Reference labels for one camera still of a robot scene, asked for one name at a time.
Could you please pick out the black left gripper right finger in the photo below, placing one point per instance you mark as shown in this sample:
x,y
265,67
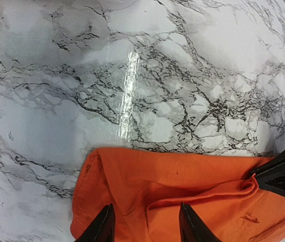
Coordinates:
x,y
192,228

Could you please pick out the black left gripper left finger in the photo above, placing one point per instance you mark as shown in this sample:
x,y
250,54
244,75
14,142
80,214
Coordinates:
x,y
102,228

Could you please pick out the orange garment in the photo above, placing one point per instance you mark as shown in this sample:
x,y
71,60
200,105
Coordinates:
x,y
146,190

